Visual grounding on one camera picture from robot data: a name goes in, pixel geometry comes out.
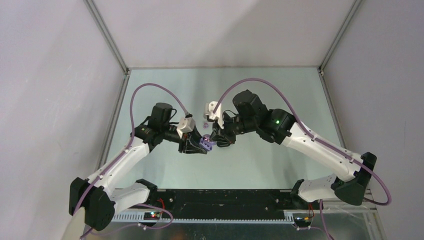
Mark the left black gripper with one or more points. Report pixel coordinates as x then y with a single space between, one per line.
188 143

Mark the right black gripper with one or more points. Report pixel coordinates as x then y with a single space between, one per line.
217 129

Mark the purple earbud charging case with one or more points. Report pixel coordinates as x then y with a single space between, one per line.
208 146

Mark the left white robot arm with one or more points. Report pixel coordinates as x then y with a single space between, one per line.
99 194

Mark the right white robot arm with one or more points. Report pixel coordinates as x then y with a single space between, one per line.
348 181

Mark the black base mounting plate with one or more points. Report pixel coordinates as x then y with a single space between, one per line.
229 204

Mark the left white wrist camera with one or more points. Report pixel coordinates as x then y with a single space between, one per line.
185 125

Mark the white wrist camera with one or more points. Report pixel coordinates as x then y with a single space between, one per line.
212 111
185 125

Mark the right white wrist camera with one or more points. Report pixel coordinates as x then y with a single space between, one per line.
212 111

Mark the aluminium frame rail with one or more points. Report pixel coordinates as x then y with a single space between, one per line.
109 40

